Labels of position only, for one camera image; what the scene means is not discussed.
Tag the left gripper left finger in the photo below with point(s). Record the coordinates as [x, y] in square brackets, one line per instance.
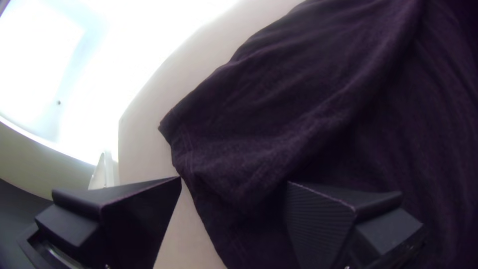
[123, 224]

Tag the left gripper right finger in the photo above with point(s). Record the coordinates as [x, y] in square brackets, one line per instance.
[336, 231]

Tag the black t-shirt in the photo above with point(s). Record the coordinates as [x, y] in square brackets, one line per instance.
[317, 112]

